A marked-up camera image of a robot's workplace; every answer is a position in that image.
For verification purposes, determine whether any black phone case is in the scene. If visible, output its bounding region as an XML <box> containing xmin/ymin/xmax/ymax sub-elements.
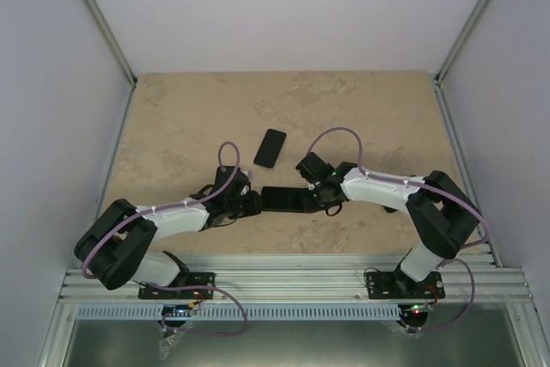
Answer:
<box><xmin>383</xmin><ymin>205</ymin><xmax>398</xmax><ymax>213</ymax></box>

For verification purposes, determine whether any aluminium frame post right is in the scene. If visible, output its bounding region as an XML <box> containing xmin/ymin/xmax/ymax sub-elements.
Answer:
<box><xmin>434</xmin><ymin>0</ymin><xmax>493</xmax><ymax>87</ymax></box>

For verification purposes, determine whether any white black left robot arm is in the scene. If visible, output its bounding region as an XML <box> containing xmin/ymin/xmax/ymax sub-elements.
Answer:
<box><xmin>74</xmin><ymin>167</ymin><xmax>261</xmax><ymax>297</ymax></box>

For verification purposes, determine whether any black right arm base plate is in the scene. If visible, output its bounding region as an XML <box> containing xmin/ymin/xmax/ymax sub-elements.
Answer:
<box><xmin>364</xmin><ymin>267</ymin><xmax>446</xmax><ymax>300</ymax></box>

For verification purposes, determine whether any aluminium frame post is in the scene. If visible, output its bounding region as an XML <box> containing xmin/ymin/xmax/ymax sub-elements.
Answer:
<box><xmin>434</xmin><ymin>0</ymin><xmax>493</xmax><ymax>87</ymax></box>
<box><xmin>82</xmin><ymin>0</ymin><xmax>137</xmax><ymax>89</ymax></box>

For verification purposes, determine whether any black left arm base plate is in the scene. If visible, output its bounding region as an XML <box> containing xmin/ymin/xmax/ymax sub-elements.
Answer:
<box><xmin>138</xmin><ymin>272</ymin><xmax>216</xmax><ymax>301</ymax></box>

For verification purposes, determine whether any aluminium side rail right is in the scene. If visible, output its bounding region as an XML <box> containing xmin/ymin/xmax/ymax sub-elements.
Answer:
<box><xmin>431</xmin><ymin>74</ymin><xmax>502</xmax><ymax>256</ymax></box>

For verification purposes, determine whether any grey slotted cable duct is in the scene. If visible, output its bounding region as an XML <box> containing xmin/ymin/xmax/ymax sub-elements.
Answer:
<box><xmin>76</xmin><ymin>303</ymin><xmax>400</xmax><ymax>321</ymax></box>

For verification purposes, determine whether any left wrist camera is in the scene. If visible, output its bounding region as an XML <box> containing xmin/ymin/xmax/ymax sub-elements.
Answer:
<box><xmin>235</xmin><ymin>170</ymin><xmax>251</xmax><ymax>195</ymax></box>

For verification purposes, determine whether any white-edged black phone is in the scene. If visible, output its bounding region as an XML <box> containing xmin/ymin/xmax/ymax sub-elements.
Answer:
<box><xmin>254</xmin><ymin>129</ymin><xmax>287</xmax><ymax>169</ymax></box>

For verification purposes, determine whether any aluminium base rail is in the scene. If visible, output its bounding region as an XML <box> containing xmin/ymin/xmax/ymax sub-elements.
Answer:
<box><xmin>59</xmin><ymin>253</ymin><xmax>534</xmax><ymax>303</ymax></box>

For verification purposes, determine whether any aluminium frame post left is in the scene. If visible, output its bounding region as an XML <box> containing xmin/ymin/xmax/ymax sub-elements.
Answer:
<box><xmin>82</xmin><ymin>0</ymin><xmax>137</xmax><ymax>89</ymax></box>

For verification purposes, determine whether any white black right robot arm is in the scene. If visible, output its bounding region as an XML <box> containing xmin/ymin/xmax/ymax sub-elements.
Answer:
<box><xmin>296</xmin><ymin>152</ymin><xmax>480</xmax><ymax>297</ymax></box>

